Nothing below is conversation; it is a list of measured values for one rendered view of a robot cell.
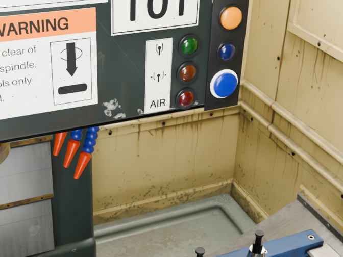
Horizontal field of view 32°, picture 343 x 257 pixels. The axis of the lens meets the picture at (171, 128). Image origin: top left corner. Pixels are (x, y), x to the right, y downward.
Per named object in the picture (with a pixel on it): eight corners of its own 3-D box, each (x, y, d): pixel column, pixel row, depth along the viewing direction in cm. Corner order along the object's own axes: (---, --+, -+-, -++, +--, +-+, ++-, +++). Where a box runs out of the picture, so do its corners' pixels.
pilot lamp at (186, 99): (195, 107, 68) (196, 90, 67) (178, 110, 67) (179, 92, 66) (193, 104, 68) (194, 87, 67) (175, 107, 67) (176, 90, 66)
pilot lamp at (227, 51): (236, 60, 67) (238, 42, 66) (219, 62, 66) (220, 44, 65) (233, 58, 67) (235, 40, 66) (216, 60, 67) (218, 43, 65)
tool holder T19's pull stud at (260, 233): (259, 244, 99) (261, 228, 97) (264, 251, 97) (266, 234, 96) (249, 247, 98) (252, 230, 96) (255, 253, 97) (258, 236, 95)
